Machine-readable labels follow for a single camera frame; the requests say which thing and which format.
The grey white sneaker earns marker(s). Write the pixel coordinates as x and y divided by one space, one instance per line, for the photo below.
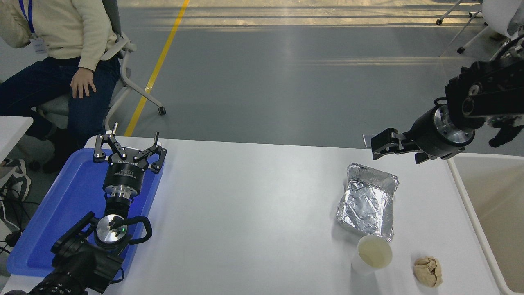
20 176

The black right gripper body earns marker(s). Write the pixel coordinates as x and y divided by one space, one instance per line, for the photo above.
430 139

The large pale bin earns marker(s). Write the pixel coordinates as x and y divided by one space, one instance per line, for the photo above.
499 205

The blue plastic tray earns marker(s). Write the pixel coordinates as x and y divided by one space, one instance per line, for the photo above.
61 205

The white chair with metal legs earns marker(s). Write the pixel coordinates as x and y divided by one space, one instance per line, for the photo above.
497 16

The white side table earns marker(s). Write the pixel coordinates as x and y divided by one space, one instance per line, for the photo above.
12 131

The grey floor outlet plate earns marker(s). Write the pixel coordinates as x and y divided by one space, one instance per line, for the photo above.
367 140

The crumpled tan paper ball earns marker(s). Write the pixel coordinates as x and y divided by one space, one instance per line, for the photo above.
428 270

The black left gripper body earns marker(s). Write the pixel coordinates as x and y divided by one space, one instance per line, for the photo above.
123 174

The white paper cup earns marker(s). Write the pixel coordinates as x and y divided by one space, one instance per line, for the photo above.
374 253

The person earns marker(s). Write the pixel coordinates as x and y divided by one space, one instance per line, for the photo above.
65 24

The person's left hand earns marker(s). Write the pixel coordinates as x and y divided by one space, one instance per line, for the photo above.
84 84

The grey white office chair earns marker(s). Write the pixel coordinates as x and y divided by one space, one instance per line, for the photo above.
122 45

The crumpled foil tray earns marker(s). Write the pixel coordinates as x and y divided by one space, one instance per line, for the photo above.
364 200

